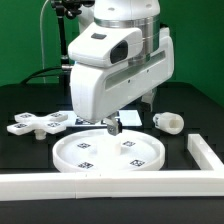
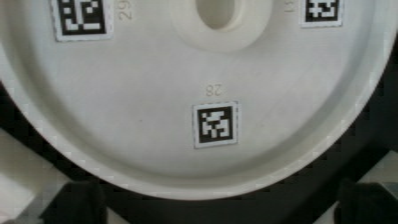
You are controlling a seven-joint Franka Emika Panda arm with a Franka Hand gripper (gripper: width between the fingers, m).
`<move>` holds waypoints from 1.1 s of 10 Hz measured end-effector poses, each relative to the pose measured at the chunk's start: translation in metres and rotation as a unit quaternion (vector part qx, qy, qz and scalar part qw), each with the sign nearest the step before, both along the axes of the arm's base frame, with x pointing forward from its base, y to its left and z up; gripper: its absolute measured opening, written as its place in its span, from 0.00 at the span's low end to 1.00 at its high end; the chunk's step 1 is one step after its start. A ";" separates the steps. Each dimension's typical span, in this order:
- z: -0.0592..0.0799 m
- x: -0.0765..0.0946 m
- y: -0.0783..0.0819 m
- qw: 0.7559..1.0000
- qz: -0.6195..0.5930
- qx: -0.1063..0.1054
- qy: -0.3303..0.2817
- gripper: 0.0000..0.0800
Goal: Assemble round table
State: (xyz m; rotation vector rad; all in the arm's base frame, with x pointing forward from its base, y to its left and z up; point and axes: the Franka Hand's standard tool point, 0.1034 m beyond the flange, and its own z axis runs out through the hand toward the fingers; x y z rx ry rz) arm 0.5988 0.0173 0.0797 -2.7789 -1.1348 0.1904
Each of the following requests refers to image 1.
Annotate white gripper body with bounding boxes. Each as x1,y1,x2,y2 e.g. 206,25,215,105
70,36,174,123

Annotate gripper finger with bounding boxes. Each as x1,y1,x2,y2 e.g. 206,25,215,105
107,120,122,136

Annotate white round table top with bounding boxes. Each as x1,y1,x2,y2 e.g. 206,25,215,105
52,129,165,172

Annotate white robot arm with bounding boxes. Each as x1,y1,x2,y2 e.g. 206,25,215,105
68,0,174,135

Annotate white marker sheet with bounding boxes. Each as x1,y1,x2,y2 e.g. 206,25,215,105
63,110,142,127

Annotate white cross-shaped table base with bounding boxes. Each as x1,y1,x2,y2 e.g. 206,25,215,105
7,112,68,140

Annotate white L-shaped fence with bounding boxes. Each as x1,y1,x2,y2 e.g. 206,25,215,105
0,134,224,201

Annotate black cables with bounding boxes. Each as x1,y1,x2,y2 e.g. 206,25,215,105
20,65,72,85

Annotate black camera stand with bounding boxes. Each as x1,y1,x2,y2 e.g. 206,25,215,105
50,0,95,86

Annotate white cable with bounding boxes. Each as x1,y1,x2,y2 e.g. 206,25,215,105
39,0,51,84

